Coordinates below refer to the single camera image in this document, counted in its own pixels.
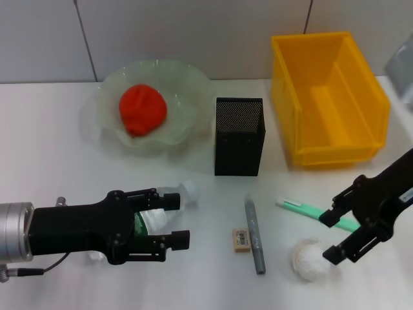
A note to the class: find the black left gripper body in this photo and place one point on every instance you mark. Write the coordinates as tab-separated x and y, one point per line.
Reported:
74	229

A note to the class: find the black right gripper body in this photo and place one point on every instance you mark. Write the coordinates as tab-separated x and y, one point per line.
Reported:
380	200

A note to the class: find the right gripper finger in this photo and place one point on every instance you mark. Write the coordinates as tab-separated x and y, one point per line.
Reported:
330	218
334	255

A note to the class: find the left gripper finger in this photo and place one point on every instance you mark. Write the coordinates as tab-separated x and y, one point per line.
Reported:
179	240
169	201

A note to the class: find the white paper ball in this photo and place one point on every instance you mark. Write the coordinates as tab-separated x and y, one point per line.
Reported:
309	261

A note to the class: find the clear water bottle green label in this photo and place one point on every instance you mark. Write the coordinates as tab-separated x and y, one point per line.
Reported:
155	223

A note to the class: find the mint green pen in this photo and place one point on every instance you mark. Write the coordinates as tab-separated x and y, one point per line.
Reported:
290	205

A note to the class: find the beige eraser with barcode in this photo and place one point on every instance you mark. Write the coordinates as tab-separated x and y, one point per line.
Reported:
241	240

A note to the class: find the grey pen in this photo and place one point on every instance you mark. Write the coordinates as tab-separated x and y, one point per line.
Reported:
255	235

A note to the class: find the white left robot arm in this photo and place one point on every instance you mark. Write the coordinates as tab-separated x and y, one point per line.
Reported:
16	232

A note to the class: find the black mesh pen holder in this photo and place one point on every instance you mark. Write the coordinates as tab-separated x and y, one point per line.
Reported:
238	155

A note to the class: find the wavy clear glass fruit plate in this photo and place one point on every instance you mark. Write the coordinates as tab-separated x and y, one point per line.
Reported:
180	84

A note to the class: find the yellow plastic bin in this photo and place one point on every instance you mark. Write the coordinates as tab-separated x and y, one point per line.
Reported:
322	106

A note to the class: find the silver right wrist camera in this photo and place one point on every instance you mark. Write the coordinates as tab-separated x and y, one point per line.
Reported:
400	68

